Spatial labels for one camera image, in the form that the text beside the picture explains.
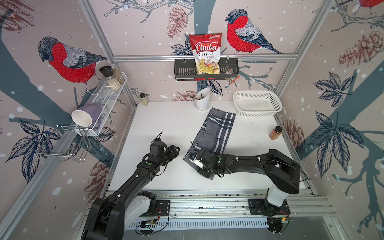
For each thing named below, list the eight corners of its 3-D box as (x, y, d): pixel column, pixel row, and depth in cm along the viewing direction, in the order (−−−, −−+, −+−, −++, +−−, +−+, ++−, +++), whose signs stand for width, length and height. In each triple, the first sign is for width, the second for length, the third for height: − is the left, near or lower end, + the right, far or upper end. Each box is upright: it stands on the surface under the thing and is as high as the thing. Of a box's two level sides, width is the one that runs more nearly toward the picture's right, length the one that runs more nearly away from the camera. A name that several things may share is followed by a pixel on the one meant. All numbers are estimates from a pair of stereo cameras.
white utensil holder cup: (195, 110, 118) (195, 99, 108) (195, 99, 127) (195, 87, 117) (209, 110, 118) (211, 98, 108) (208, 99, 127) (209, 87, 117)
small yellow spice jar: (141, 105, 124) (138, 97, 117) (143, 100, 128) (140, 92, 121) (147, 105, 124) (144, 97, 117) (149, 100, 128) (146, 92, 121)
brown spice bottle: (270, 139, 101) (276, 131, 93) (268, 134, 104) (274, 126, 96) (276, 139, 101) (283, 131, 93) (274, 134, 104) (281, 126, 96)
